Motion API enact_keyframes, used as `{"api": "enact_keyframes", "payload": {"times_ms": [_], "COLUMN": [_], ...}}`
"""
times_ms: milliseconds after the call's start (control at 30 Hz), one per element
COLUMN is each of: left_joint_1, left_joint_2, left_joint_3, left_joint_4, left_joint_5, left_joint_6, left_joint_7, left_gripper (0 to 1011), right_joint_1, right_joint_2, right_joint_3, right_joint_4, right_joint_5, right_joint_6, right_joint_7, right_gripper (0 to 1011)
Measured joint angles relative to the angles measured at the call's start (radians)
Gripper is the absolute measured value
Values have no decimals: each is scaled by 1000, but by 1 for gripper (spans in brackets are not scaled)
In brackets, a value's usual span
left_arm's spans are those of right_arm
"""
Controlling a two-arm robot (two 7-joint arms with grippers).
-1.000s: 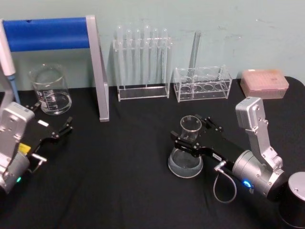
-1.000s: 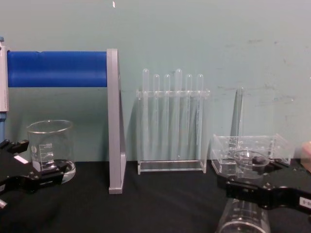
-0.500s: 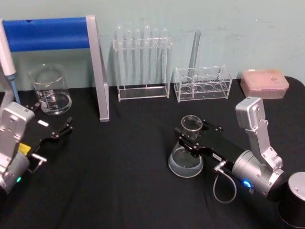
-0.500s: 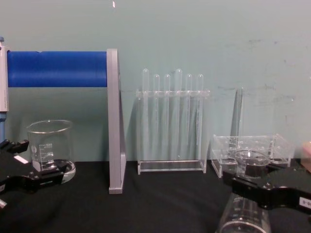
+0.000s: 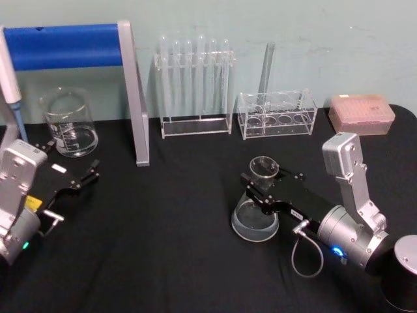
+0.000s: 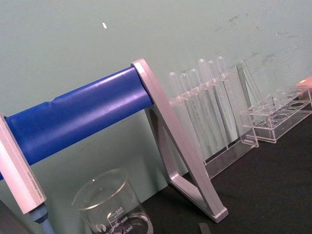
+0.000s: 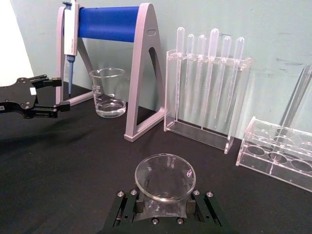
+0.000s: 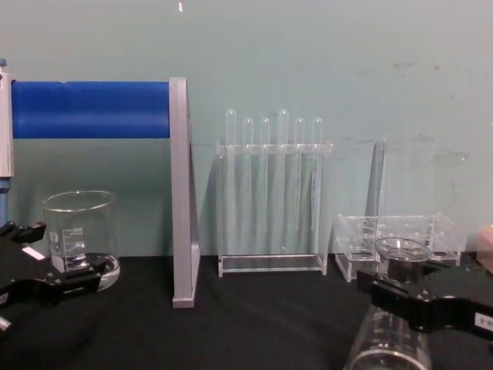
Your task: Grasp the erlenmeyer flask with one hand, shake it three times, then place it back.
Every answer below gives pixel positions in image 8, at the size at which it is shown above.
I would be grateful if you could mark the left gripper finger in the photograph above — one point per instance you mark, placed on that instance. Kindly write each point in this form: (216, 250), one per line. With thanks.
(73, 280)
(23, 232)

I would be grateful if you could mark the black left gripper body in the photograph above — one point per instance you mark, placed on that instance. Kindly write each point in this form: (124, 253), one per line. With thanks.
(19, 266)

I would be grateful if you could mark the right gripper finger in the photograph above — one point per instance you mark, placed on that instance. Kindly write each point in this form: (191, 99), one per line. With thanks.
(462, 279)
(400, 298)

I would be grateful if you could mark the clear glass conical flask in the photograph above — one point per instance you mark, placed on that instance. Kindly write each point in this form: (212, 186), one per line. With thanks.
(402, 252)

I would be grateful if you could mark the person's hand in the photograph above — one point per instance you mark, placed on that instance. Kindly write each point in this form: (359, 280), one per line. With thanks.
(487, 246)

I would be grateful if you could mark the clear glass beaker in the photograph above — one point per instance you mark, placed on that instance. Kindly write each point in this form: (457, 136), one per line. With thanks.
(79, 219)

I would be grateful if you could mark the clear acrylic test tube rack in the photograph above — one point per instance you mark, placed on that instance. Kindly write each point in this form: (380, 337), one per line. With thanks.
(356, 235)

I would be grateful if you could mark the grey and blue micropipette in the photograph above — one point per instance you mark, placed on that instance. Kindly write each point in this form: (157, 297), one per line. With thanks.
(5, 127)

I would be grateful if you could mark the clear glass test tube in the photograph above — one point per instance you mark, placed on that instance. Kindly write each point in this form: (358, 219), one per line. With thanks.
(379, 173)

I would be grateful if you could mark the clear acrylic pipette rack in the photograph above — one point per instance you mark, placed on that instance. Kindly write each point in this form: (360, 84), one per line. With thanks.
(269, 266)

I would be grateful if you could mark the black table cloth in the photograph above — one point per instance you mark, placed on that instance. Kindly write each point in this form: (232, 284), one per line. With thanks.
(269, 331)

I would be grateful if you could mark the blue and grey pipette stand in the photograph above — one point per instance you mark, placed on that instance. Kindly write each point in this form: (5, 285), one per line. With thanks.
(88, 112)

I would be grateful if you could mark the clear plastic transfer pipette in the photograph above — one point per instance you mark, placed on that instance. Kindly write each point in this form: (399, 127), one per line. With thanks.
(317, 133)

